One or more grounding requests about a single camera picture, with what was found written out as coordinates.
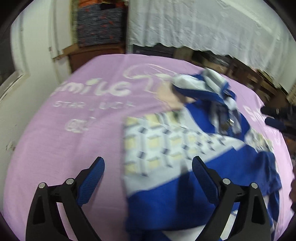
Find dark wooden chair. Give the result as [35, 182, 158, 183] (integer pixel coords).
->
[225, 58, 278, 95]

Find blue red white zip jacket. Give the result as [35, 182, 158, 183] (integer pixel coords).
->
[123, 69, 281, 240]

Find brown wooden cabinet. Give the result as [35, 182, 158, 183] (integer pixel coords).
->
[63, 43, 125, 73]

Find white boards against wall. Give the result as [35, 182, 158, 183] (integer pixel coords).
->
[49, 0, 78, 62]

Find pink printed bed sheet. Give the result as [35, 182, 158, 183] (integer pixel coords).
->
[4, 54, 293, 240]

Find white lace curtain cloth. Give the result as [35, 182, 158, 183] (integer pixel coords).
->
[127, 0, 292, 79]

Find stack of patterned boxes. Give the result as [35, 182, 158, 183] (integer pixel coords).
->
[74, 1, 125, 47]

